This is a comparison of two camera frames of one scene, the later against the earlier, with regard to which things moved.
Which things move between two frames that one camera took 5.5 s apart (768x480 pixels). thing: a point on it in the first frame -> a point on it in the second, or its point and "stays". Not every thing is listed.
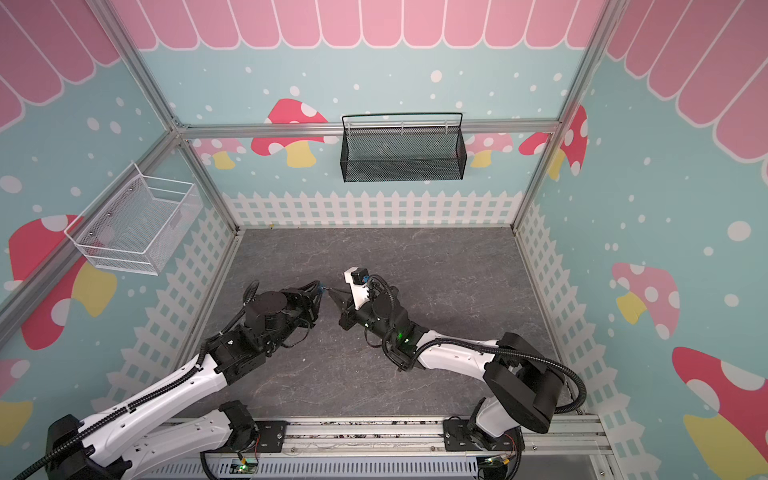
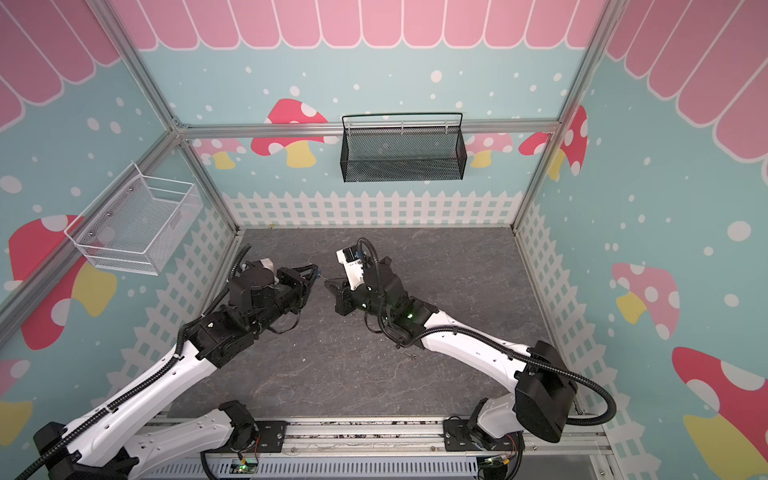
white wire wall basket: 135,224 stays
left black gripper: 302,297 -> 291,276
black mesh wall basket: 402,146 stays
